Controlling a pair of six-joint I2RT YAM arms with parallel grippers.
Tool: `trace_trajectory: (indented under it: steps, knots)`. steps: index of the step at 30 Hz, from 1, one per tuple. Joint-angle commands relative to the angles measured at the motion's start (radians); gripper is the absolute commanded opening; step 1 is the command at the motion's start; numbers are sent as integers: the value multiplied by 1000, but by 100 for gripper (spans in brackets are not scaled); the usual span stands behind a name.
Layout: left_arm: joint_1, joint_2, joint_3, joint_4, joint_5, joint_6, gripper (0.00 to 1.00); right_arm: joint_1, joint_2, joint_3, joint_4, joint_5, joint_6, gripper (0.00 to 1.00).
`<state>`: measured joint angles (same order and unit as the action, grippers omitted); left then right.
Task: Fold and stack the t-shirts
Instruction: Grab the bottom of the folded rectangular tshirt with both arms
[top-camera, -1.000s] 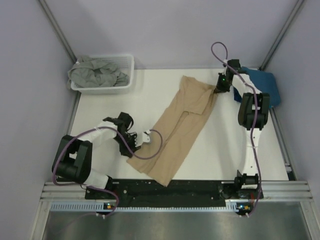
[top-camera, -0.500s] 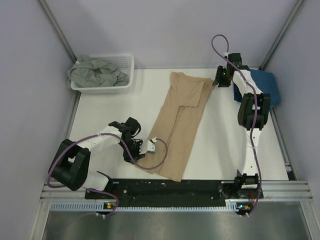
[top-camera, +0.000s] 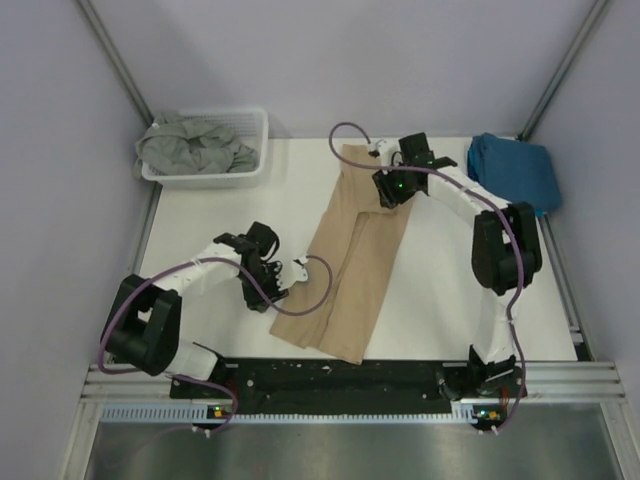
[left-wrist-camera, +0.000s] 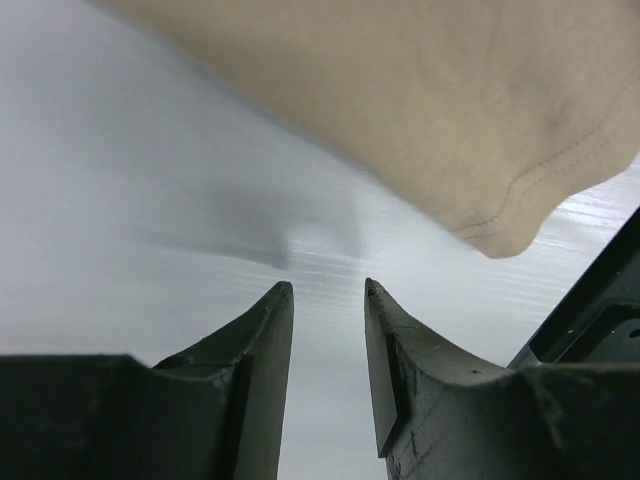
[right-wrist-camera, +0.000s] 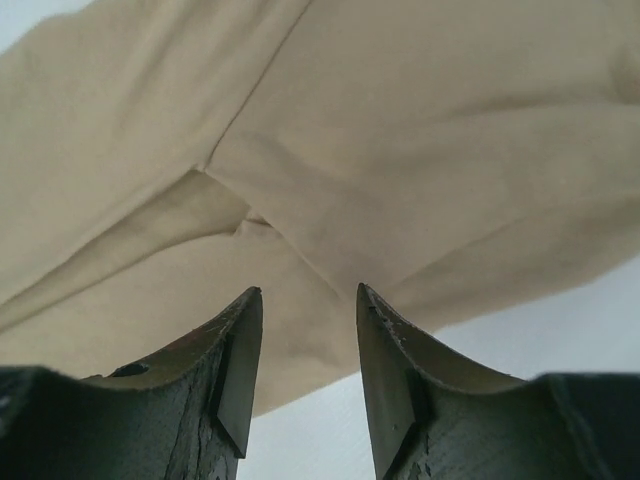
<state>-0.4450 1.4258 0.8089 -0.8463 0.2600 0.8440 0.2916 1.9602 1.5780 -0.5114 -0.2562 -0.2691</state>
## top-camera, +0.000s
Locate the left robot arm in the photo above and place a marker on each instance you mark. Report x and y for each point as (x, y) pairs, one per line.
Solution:
(143, 327)

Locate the folded blue t shirt stack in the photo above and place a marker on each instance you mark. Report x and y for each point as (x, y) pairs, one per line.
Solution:
(515, 171)

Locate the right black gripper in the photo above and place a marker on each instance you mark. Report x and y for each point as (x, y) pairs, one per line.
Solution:
(389, 197)

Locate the aluminium frame post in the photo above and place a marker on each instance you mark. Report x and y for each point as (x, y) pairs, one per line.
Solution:
(587, 29)
(109, 49)

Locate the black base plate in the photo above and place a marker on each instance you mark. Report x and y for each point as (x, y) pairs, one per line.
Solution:
(334, 387)

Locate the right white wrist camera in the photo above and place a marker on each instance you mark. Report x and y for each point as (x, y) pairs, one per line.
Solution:
(378, 147)

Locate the grey slotted cable duct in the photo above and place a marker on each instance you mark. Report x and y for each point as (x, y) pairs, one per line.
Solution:
(203, 414)

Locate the grey t shirt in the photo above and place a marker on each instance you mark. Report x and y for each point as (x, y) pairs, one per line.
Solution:
(176, 146)

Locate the right aluminium frame post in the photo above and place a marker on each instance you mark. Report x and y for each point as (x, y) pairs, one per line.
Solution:
(587, 29)

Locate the left aluminium frame post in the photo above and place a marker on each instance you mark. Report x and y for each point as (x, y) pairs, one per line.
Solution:
(109, 49)

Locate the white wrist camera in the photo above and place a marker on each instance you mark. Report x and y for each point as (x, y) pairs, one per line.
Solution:
(378, 147)
(292, 272)

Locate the white plastic basket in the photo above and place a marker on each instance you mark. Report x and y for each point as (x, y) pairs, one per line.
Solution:
(250, 124)

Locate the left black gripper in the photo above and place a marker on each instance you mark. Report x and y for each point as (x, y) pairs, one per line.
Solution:
(273, 293)

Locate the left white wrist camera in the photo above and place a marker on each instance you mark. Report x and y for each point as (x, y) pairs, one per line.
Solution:
(292, 272)

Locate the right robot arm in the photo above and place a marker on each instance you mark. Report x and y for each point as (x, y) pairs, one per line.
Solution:
(505, 248)

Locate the beige t shirt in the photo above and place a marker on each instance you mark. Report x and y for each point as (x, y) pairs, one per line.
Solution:
(359, 239)

